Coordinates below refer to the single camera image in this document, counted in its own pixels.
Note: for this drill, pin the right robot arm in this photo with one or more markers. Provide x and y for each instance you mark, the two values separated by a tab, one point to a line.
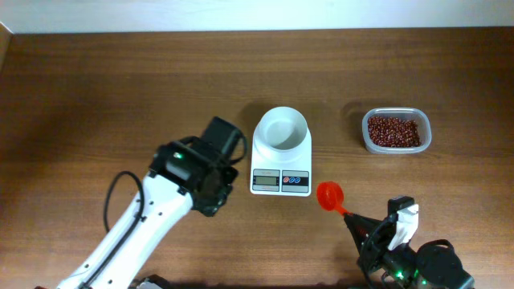
438	267

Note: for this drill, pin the orange measuring scoop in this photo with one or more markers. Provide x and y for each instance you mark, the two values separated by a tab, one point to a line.
330	196

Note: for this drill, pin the clear plastic container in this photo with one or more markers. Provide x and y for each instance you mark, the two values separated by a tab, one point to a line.
424	129

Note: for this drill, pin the white round bowl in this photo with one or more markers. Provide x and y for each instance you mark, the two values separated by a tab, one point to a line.
282	128

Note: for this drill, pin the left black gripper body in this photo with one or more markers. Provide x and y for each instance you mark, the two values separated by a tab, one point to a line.
226	177

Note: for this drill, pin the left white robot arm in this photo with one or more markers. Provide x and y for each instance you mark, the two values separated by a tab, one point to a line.
193	173

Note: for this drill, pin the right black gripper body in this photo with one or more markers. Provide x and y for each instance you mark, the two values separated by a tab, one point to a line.
393	262

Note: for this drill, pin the white digital kitchen scale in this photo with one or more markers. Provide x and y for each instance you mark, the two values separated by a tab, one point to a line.
281	172

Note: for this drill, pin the red beans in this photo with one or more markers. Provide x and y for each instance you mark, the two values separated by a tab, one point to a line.
393	132

